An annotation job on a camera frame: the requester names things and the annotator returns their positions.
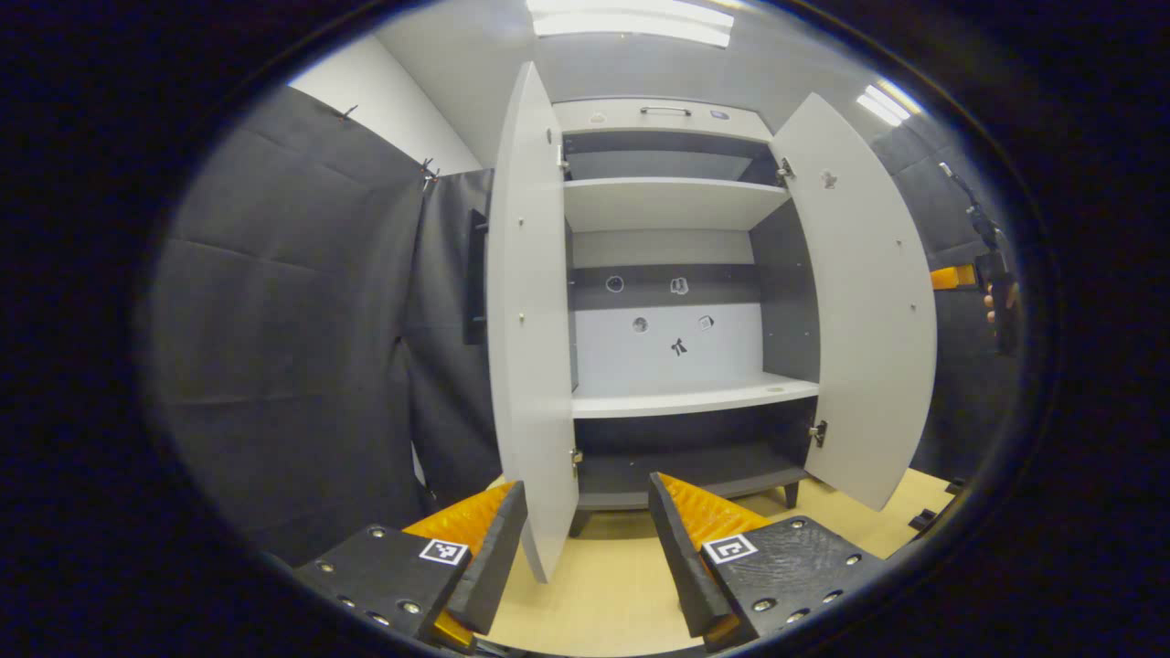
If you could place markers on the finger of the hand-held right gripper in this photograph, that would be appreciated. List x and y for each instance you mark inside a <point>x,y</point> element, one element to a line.
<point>952,278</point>

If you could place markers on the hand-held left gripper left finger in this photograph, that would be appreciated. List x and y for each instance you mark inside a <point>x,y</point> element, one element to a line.
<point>498,567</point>

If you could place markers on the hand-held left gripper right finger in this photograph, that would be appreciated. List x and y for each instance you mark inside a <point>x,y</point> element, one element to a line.
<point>681,567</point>

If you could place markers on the grey cabinet door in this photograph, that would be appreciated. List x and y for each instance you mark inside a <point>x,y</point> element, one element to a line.
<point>530,320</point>
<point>859,320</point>

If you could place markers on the grey cabinet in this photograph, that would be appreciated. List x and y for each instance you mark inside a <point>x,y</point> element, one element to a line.
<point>667,206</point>

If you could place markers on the small ceiling light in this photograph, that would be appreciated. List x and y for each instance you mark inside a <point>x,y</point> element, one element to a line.
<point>888,102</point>

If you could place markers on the small black block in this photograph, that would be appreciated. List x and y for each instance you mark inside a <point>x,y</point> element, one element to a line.
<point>923,519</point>
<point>955,485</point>

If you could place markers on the large ceiling light panel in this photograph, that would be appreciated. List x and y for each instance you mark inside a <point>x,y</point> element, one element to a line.
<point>631,23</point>

